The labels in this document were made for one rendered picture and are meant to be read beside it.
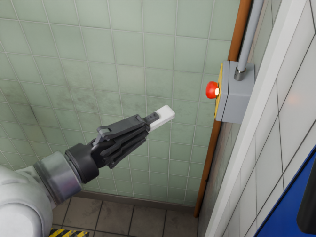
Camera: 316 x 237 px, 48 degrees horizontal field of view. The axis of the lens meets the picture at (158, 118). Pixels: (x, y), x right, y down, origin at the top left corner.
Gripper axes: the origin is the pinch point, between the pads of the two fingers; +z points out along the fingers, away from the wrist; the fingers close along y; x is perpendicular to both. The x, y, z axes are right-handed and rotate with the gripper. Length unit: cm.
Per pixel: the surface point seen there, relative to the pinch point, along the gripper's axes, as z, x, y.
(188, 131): 33, -23, 61
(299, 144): -0.4, 28.0, -26.0
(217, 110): 12.3, 5.5, 1.0
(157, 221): 18, -25, 146
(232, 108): 14.2, 7.6, -0.6
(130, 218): 6, -36, 146
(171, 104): 27, -29, 44
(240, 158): 10.8, 15.5, 6.2
